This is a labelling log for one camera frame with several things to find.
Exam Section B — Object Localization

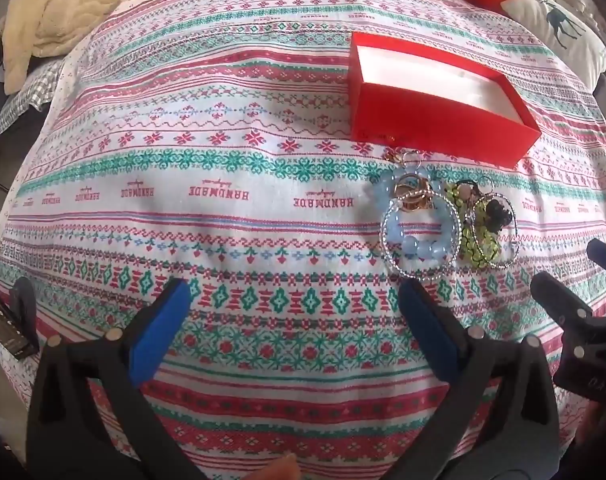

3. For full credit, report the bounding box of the grey checked bed sheet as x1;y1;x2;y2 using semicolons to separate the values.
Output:
0;56;68;135

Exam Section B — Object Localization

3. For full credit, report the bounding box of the patterned knit-print blanket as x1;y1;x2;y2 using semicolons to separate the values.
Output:
0;0;606;480

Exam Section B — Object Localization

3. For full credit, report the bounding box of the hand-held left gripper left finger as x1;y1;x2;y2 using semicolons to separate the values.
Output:
25;279;204;480

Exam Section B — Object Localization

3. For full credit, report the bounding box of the green bead bracelet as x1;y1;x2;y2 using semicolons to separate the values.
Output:
444;181;505;267

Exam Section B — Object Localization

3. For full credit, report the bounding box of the person's left hand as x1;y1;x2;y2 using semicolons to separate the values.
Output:
248;452;302;480

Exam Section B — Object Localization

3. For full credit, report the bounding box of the thin beaded bracelet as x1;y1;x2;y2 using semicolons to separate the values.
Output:
462;177;523;269

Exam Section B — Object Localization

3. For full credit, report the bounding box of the silver bead bracelet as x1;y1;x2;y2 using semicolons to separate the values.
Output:
380;199;458;277

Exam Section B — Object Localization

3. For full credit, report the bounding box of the silver hoop earring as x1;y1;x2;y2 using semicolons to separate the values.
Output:
389;149;425;170

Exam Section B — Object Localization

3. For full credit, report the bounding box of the gold ring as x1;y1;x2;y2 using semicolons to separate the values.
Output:
393;175;425;202
399;186;437;217

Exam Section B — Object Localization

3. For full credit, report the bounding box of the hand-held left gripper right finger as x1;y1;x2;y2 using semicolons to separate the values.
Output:
398;279;566;480

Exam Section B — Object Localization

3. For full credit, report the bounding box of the deer print pillow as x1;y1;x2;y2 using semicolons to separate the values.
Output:
500;0;606;92

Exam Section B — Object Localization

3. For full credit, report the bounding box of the light blue bead bracelet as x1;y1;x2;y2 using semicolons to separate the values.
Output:
372;167;455;267

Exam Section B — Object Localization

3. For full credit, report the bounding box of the red jewelry box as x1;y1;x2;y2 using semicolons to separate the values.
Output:
348;31;542;168

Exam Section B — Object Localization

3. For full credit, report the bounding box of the beige quilted blanket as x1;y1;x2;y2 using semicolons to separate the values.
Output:
0;0;172;95

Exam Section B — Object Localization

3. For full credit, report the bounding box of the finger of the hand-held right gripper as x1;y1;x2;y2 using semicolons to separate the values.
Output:
530;273;600;357
586;239;606;281

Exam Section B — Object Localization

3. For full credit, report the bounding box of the black bead bracelet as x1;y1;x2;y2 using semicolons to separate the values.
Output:
477;199;512;234

